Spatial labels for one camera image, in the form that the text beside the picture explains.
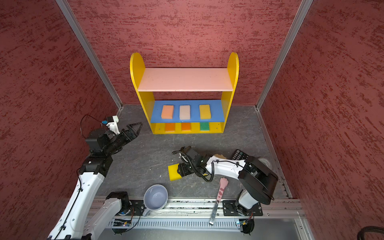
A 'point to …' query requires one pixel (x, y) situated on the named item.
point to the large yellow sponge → (205, 111)
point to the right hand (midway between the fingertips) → (181, 173)
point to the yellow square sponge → (173, 174)
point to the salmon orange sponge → (167, 112)
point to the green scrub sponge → (204, 126)
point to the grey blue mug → (155, 197)
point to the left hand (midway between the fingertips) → (139, 129)
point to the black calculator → (239, 155)
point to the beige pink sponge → (185, 112)
